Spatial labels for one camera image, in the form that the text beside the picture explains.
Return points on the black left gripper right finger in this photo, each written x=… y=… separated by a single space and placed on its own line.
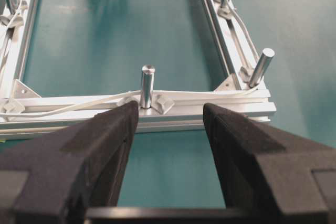
x=283 y=177

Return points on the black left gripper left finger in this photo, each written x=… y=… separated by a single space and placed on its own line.
x=55 y=177

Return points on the metal pin top right corner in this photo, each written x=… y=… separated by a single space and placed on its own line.
x=261 y=67

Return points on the metal pin top middle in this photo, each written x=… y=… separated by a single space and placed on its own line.
x=147 y=84

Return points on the square aluminium extrusion frame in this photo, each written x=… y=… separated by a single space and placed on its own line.
x=243 y=94

